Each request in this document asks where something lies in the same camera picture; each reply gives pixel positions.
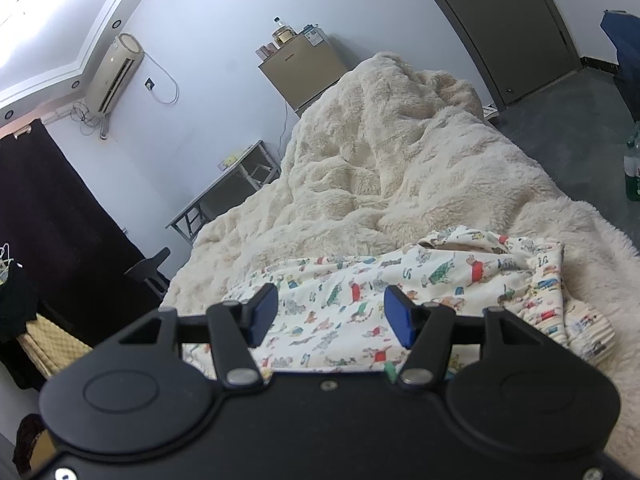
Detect cream animal print pajama garment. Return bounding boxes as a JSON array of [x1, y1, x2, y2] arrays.
[[182, 226, 615, 378]]

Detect yellow quilted cloth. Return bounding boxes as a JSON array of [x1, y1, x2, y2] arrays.
[[17, 312, 93, 381]]

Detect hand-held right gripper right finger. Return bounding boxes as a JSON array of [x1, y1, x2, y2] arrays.
[[382, 285, 538, 391]]

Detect grey folding table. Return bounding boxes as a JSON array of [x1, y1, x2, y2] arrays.
[[166, 140, 282, 246]]

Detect green plastic bottle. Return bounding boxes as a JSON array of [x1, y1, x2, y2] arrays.
[[623, 130, 640, 201]]

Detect dark brown fuzzy object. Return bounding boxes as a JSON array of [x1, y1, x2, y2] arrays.
[[12, 412, 56, 480]]

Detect black chair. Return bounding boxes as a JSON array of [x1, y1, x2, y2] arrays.
[[124, 247, 172, 296]]

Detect dark hanging clothing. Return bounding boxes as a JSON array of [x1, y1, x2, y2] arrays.
[[0, 265, 41, 343]]

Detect dark curtain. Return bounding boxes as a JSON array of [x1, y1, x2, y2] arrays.
[[0, 119, 168, 391]]

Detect white wire hangers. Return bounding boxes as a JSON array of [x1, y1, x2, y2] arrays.
[[0, 242, 25, 286]]

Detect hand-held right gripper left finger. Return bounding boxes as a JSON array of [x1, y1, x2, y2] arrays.
[[117, 282, 279, 391]]

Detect gold two-door fridge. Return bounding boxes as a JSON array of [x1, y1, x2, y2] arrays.
[[257, 27, 348, 116]]

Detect white fridge cable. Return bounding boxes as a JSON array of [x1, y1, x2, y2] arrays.
[[277, 100, 293, 161]]

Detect navy blue bag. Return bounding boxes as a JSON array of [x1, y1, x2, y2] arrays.
[[600, 9, 640, 123]]

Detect cream fluffy blanket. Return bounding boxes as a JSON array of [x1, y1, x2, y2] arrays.
[[160, 51, 640, 480]]

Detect white wall cable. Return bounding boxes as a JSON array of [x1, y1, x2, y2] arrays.
[[142, 50, 180, 107]]

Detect white air conditioner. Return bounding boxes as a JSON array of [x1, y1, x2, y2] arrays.
[[84, 33, 145, 115]]

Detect grey door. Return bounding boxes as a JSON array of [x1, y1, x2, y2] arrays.
[[405, 0, 582, 107]]

